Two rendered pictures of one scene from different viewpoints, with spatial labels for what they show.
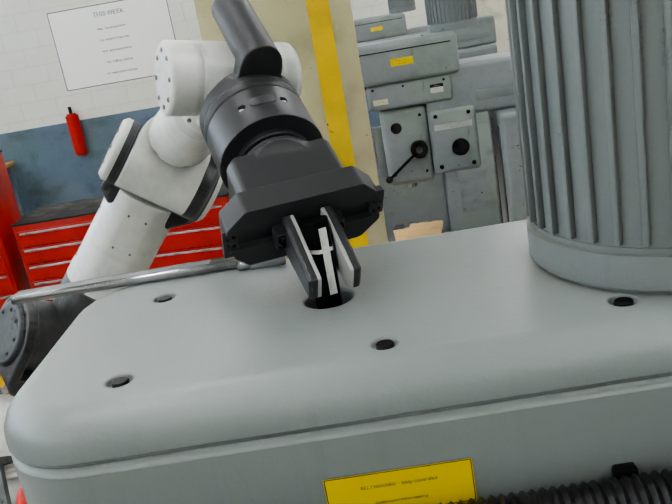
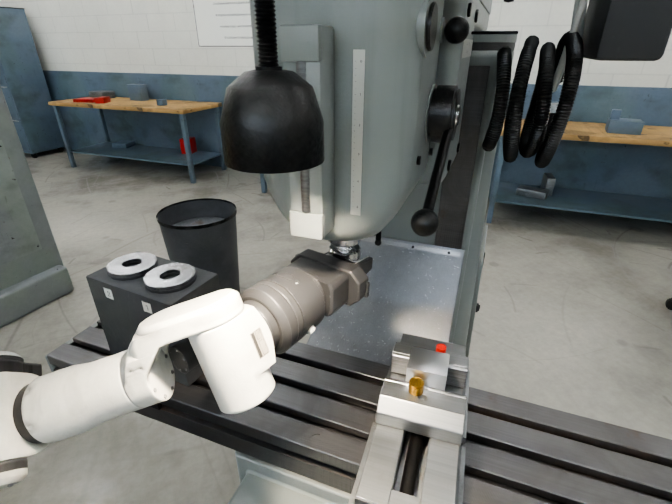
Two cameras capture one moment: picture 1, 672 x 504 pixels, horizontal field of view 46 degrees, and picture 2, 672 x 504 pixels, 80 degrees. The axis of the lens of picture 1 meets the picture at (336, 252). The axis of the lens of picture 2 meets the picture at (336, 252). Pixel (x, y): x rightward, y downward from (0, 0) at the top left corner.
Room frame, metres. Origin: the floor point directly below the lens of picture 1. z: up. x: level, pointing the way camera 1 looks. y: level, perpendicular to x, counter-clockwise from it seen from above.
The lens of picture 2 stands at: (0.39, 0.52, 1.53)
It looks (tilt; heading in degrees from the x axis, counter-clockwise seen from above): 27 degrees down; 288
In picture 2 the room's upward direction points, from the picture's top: straight up
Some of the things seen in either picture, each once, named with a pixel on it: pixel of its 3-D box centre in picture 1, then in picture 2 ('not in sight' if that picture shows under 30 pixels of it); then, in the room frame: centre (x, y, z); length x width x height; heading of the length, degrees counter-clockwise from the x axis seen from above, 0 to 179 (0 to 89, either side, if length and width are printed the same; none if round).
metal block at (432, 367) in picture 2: not in sight; (426, 375); (0.40, 0.02, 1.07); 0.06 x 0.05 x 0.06; 0
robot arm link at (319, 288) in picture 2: not in sight; (307, 292); (0.57, 0.10, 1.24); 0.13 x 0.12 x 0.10; 164
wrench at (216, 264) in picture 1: (149, 275); not in sight; (0.67, 0.16, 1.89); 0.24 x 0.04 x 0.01; 88
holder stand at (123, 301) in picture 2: not in sight; (160, 312); (0.93, 0.00, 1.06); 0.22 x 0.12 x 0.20; 172
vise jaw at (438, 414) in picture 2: not in sight; (420, 409); (0.40, 0.07, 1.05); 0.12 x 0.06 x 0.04; 0
